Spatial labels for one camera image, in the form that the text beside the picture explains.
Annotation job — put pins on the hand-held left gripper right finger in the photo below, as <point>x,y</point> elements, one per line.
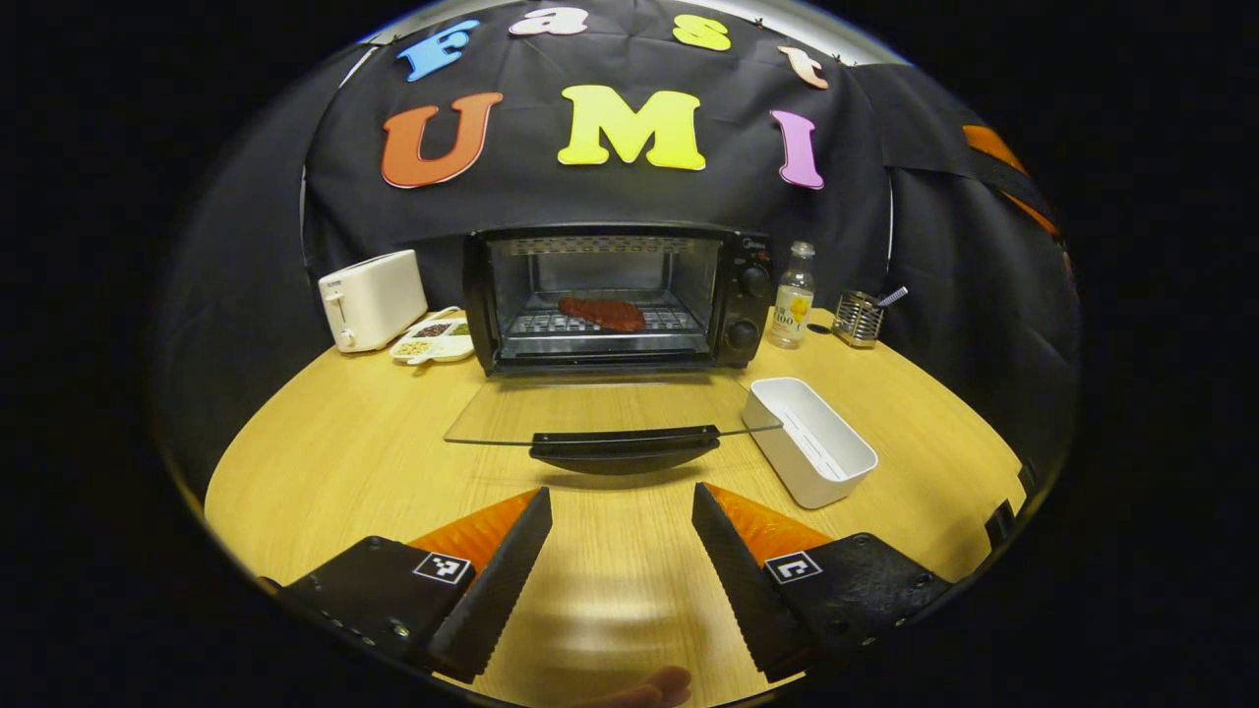
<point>748,590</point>

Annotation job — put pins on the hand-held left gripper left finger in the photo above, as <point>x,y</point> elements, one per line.
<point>497,590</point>

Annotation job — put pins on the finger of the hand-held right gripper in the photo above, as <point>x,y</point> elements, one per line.
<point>1013,182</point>

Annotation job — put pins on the black electric oven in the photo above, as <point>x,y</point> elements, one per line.
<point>752,295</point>

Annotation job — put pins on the brown meat steak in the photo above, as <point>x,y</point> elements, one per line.
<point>602,314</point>

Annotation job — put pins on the white rectangular tray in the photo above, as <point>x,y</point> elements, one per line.
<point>816,462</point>

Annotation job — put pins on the small metal spoon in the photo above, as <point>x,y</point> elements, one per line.
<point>893,295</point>

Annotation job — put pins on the small metal mesh holder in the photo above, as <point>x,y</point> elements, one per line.
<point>856,322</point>

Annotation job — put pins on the clear bottle yellow label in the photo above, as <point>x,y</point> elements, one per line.
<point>792,310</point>

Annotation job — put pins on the white divided snack plate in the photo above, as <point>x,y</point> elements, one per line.
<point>433,342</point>

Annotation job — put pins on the white toaster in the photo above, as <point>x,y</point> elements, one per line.
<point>374,300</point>

